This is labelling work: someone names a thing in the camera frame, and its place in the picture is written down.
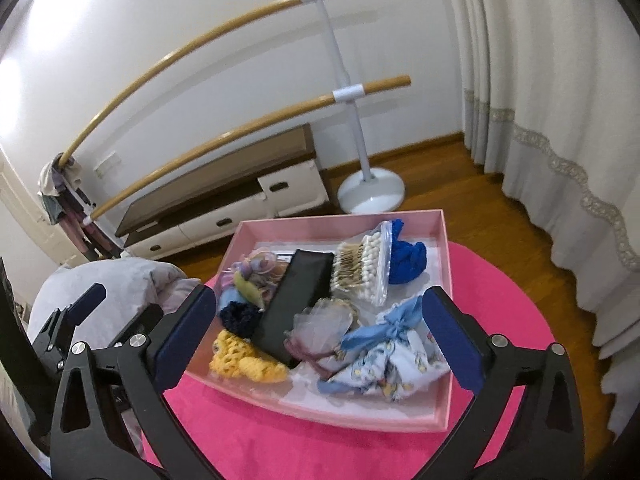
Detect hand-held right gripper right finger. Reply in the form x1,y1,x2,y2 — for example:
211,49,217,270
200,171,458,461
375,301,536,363
419,285,587,480

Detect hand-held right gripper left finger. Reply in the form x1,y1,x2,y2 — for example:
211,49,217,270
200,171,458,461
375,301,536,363
50,283,222,480

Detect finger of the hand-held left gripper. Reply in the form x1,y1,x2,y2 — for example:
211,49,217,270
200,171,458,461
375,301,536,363
106,303,166,347
31,282,108,367

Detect printed pouch with blue ribbon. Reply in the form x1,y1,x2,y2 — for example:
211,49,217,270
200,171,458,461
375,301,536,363
316,295,453,404

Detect pink cardboard box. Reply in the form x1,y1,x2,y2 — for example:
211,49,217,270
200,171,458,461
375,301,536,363
184,208,454,434

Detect grey cushion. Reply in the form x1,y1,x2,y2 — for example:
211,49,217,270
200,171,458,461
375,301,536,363
27,256,202,346

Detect navy scrunchie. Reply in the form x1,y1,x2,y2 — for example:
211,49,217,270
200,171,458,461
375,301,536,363
218,300,267,337

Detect yellow crochet piece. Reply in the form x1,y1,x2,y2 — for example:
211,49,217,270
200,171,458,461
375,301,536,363
209,329,292,387

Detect royal blue cloth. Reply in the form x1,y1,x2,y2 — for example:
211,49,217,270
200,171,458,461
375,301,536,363
386,218,429,286

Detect pastel organza scrunchie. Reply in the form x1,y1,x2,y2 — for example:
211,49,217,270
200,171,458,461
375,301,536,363
216,249,294,309

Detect bag of cotton swabs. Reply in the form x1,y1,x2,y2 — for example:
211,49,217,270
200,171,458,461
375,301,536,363
329,220,394,307

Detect hanging clothes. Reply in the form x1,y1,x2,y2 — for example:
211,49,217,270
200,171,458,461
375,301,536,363
37,155,124,262

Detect black pouch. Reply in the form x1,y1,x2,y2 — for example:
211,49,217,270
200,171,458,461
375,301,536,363
249,248,337,367

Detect beige tulle pouch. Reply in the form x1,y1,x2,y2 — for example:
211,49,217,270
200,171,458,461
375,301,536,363
284,297,362,377

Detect wooden ballet barre white stand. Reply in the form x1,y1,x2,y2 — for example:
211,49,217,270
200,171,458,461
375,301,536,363
56,0,412,224

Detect low cabinet with brown top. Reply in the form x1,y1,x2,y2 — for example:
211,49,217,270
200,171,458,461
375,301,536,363
115,123,332,262

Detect round pink mat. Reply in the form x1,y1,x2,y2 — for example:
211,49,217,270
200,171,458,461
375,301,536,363
141,241,557,480

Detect white curtain with lace trim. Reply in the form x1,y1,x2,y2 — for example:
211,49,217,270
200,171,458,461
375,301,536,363
441,0,640,411

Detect white wall socket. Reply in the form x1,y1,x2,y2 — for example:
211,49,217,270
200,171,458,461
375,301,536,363
94,156,124,177

